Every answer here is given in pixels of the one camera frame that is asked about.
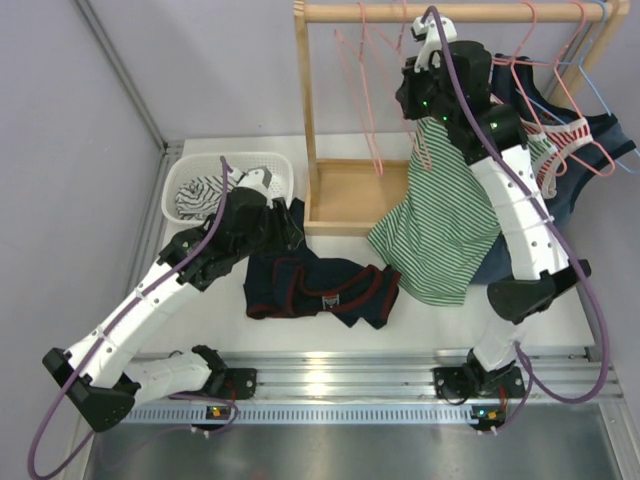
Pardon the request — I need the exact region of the pink hanger under red top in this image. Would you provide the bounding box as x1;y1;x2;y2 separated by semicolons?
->
485;1;630;189

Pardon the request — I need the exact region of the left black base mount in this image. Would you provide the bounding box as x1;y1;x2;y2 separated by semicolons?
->
178;368;258;401

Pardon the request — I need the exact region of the red striped tank top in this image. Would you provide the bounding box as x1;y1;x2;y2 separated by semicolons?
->
521;118;593;199

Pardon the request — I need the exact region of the blue hanger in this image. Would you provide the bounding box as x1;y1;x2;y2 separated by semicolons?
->
514;0;640;175

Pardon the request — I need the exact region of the pink hanger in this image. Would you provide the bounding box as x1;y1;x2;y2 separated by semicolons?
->
357;0;433;172
334;1;384;178
485;1;630;189
493;1;574;181

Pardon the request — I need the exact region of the dark blue tank top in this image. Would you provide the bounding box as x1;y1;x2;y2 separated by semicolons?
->
469;52;637;286

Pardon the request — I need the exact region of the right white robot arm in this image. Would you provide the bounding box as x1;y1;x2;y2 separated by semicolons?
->
396;40;579;397

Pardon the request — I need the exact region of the aluminium rail frame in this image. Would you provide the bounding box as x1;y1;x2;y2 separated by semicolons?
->
79;139;626;401

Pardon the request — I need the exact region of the navy maroon tank top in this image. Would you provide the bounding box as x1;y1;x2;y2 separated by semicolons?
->
242;197;403;331

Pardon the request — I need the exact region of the white plastic basket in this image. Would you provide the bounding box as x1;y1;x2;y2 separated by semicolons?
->
161;152;294;227

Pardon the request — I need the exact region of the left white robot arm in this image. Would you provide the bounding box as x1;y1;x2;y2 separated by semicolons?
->
43;187;303;433

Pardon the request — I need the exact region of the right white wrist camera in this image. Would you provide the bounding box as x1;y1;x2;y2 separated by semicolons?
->
411;14;457;73

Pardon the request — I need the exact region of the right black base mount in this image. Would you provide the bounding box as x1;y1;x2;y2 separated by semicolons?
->
433;366;525;402

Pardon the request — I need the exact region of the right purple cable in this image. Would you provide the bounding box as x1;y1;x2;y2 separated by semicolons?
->
422;5;611;436

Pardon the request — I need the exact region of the slotted grey cable duct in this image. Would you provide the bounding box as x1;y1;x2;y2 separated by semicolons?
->
122;402;506;425

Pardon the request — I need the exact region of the green striped tank top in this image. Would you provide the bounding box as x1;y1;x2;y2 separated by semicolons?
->
366;119;556;307

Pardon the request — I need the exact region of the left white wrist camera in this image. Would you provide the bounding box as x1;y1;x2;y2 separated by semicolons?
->
236;167;272;202

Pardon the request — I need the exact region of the pink hanger under green top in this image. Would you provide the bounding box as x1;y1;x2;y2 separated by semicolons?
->
493;1;574;181

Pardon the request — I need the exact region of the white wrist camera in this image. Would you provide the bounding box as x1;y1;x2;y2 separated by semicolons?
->
236;167;272;202
411;14;457;73

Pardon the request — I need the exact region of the wooden clothes rack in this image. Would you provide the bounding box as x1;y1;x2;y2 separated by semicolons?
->
293;1;631;236

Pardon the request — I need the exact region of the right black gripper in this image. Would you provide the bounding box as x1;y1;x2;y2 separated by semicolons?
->
395;53;456;128

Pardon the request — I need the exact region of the black white striped shirt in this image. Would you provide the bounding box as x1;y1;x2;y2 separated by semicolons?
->
174;176;223;220

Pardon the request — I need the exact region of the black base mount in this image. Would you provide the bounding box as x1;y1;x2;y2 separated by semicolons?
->
178;368;258;401
433;366;525;402

